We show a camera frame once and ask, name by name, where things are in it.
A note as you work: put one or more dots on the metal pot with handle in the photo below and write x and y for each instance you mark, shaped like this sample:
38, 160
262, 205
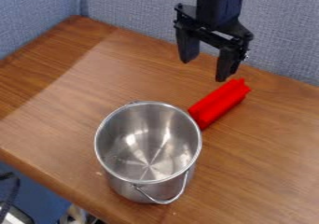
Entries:
147, 145

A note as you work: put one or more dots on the grey box under table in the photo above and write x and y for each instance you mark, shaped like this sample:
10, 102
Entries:
17, 217

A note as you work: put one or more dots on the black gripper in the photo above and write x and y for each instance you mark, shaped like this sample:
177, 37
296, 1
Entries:
211, 22

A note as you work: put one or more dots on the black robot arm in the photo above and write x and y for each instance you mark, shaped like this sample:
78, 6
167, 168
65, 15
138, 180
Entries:
211, 22

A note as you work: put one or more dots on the red rectangular block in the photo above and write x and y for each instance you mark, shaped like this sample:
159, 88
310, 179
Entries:
211, 107

